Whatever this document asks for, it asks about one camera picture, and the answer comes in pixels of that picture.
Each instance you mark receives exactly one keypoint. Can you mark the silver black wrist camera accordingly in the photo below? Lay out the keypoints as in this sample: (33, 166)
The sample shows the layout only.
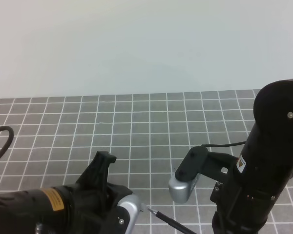
(134, 206)
(186, 175)

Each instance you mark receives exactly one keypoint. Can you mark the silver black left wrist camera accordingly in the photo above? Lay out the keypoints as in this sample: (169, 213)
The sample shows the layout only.
(134, 206)

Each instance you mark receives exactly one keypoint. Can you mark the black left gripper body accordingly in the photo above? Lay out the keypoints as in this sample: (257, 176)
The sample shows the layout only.
(91, 212)

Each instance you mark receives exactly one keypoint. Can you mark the grey grid tablecloth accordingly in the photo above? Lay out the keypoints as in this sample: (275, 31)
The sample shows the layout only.
(50, 141)

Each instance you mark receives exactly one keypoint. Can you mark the black pen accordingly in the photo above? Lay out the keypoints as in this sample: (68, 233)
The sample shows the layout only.
(171, 222)

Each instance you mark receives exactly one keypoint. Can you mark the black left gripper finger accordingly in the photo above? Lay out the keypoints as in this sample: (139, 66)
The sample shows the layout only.
(95, 175)

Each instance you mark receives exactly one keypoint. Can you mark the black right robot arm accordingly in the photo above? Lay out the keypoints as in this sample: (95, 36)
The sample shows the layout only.
(273, 114)

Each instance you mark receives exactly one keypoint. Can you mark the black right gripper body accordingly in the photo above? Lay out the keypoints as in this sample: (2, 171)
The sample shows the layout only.
(247, 188)

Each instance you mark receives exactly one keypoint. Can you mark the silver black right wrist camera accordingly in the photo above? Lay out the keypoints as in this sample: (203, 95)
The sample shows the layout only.
(186, 175)

